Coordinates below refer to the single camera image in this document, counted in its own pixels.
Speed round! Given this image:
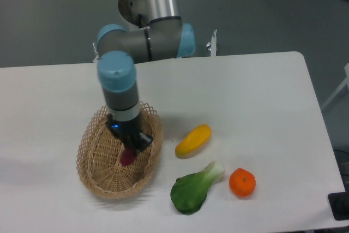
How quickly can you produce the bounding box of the purple sweet potato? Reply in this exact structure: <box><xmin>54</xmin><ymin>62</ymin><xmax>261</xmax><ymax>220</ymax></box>
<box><xmin>120</xmin><ymin>148</ymin><xmax>137</xmax><ymax>166</ymax></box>

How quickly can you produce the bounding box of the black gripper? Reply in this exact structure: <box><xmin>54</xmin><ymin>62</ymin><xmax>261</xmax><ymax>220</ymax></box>
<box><xmin>105</xmin><ymin>112</ymin><xmax>153</xmax><ymax>153</ymax></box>

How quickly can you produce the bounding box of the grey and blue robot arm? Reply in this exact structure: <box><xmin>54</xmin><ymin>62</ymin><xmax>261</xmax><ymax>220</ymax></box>
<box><xmin>95</xmin><ymin>0</ymin><xmax>196</xmax><ymax>155</ymax></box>

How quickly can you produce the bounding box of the woven wicker basket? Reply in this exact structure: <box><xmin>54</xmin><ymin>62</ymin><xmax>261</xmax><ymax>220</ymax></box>
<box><xmin>76</xmin><ymin>102</ymin><xmax>163</xmax><ymax>199</ymax></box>

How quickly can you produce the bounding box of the yellow mango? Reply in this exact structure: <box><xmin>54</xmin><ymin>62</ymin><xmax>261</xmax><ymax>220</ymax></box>
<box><xmin>175</xmin><ymin>124</ymin><xmax>212</xmax><ymax>159</ymax></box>

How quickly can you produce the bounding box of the white frame at right edge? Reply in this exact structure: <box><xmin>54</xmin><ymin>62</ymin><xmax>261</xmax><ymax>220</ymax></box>
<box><xmin>321</xmin><ymin>64</ymin><xmax>348</xmax><ymax>112</ymax></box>

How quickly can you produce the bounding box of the orange tangerine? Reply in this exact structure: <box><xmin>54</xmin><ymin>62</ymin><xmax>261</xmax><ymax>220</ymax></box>
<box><xmin>229</xmin><ymin>168</ymin><xmax>256</xmax><ymax>197</ymax></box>

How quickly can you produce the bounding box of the green bok choy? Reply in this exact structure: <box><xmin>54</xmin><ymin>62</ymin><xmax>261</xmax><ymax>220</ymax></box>
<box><xmin>170</xmin><ymin>161</ymin><xmax>225</xmax><ymax>215</ymax></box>

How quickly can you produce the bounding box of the black box at table edge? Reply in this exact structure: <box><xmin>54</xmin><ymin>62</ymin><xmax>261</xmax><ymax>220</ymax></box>
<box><xmin>328</xmin><ymin>192</ymin><xmax>348</xmax><ymax>221</ymax></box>

